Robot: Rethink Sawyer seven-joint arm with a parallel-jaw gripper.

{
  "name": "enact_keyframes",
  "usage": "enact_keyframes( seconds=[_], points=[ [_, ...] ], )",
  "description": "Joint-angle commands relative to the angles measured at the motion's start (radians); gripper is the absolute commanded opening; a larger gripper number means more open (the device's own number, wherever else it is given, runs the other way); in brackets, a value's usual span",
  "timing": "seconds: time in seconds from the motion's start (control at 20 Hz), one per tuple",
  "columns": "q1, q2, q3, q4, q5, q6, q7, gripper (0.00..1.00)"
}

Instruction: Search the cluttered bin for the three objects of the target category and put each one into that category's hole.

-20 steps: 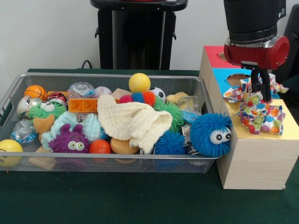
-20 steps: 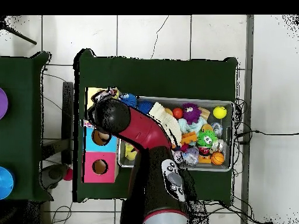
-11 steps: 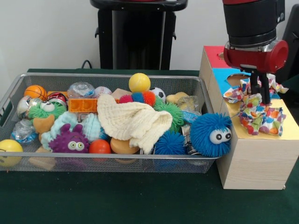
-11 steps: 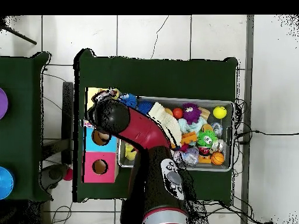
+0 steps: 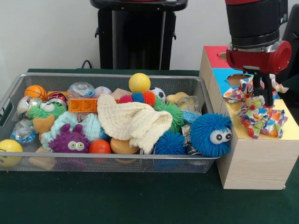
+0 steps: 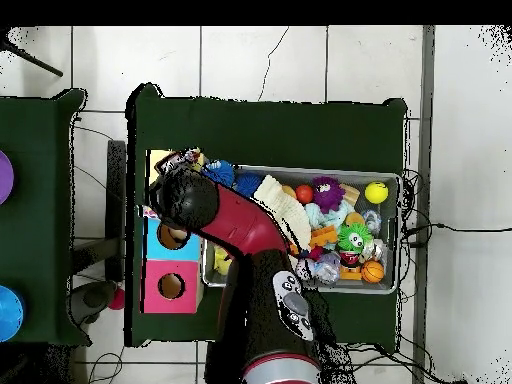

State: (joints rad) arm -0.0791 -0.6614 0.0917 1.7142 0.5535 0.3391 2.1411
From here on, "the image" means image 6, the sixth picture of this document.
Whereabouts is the small orange-red ball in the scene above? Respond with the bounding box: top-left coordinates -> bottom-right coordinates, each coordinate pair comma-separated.
295,184 -> 315,205

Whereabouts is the grey rounded base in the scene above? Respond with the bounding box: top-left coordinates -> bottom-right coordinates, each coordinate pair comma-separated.
70,280 -> 118,325

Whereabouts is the shallow silver mesh bin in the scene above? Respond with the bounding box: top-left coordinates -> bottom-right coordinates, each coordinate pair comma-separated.
201,163 -> 402,296

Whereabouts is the black tripod leg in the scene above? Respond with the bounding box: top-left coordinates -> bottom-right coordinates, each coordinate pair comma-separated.
0,39 -> 64,78

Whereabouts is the purple bowl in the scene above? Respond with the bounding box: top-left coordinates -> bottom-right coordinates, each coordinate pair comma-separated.
0,149 -> 16,206

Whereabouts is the black power cable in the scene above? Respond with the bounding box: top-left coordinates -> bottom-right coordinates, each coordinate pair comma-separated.
403,221 -> 512,247

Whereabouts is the blue bowl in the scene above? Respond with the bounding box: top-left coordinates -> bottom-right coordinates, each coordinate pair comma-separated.
0,284 -> 25,343

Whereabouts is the small red ball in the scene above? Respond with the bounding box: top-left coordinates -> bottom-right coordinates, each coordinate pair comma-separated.
107,287 -> 126,311

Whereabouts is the dark green tablecloth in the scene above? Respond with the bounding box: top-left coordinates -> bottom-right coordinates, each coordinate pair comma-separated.
0,88 -> 91,347
124,82 -> 409,353

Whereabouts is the blue spiky ball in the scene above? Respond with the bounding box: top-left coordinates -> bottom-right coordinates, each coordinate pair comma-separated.
233,172 -> 264,198
200,159 -> 236,188

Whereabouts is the wooden three-hole box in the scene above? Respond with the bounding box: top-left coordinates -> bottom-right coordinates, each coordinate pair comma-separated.
139,149 -> 210,314

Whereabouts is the yellow ball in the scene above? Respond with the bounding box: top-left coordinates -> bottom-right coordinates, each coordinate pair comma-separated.
364,180 -> 390,205

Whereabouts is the orange toy basketball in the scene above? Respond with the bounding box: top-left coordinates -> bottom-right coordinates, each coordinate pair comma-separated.
360,260 -> 386,284

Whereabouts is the green spiky toy with eyes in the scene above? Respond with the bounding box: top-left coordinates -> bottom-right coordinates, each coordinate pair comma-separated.
336,222 -> 374,254

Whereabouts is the purple spiky monster toy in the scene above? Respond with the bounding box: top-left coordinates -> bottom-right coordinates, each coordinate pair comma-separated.
310,176 -> 346,214

